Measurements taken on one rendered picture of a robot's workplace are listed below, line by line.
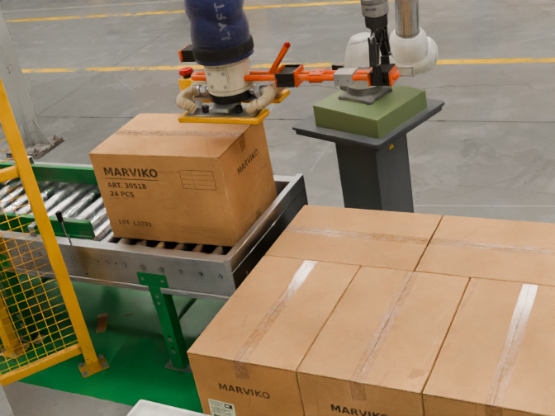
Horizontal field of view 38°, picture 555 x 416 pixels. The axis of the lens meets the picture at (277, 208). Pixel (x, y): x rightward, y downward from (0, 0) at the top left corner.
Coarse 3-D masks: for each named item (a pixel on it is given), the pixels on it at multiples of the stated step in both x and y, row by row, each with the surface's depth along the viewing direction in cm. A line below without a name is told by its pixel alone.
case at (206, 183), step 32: (128, 128) 343; (160, 128) 337; (192, 128) 331; (224, 128) 325; (256, 128) 329; (96, 160) 327; (128, 160) 320; (160, 160) 313; (192, 160) 307; (224, 160) 305; (256, 160) 330; (128, 192) 329; (160, 192) 322; (192, 192) 315; (224, 192) 309; (256, 192) 332; (128, 224) 338; (160, 224) 330; (192, 224) 324; (224, 224) 317
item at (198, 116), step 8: (200, 112) 303; (208, 112) 302; (216, 112) 300; (224, 112) 299; (232, 112) 298; (240, 112) 295; (256, 112) 294; (264, 112) 294; (184, 120) 302; (192, 120) 301; (200, 120) 299; (208, 120) 298; (216, 120) 296; (224, 120) 295; (232, 120) 294; (240, 120) 292; (248, 120) 291; (256, 120) 289
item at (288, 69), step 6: (282, 66) 294; (288, 66) 294; (294, 66) 294; (300, 66) 289; (276, 72) 289; (282, 72) 291; (288, 72) 290; (294, 72) 285; (300, 72) 289; (276, 78) 290; (282, 78) 288; (288, 78) 288; (294, 78) 287; (276, 84) 291; (282, 84) 289; (288, 84) 288; (294, 84) 287
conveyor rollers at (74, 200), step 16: (0, 192) 408; (16, 192) 405; (48, 192) 399; (64, 192) 396; (80, 192) 393; (96, 192) 390; (0, 208) 395; (48, 208) 386; (64, 208) 383; (80, 208) 380; (96, 208) 376; (96, 224) 363; (96, 240) 349; (112, 240) 346; (128, 240) 342; (144, 240) 338
